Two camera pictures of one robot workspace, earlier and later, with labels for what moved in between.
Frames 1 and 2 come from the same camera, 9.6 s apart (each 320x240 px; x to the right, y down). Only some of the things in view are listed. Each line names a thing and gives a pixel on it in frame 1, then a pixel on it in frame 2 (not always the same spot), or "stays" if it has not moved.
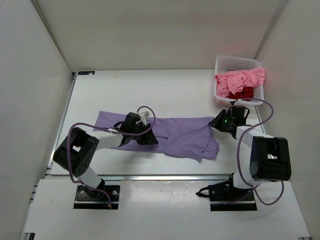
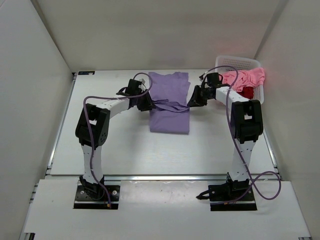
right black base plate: [224, 197] stays
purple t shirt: [192, 136] -> [169, 93]
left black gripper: [149, 138] -> [148, 104]
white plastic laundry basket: [225, 64] stays
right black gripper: [216, 123] -> [197, 101]
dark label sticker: [86, 72] stays
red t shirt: [246, 92] stays
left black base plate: [87, 198] stays
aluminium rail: [166, 177] stays
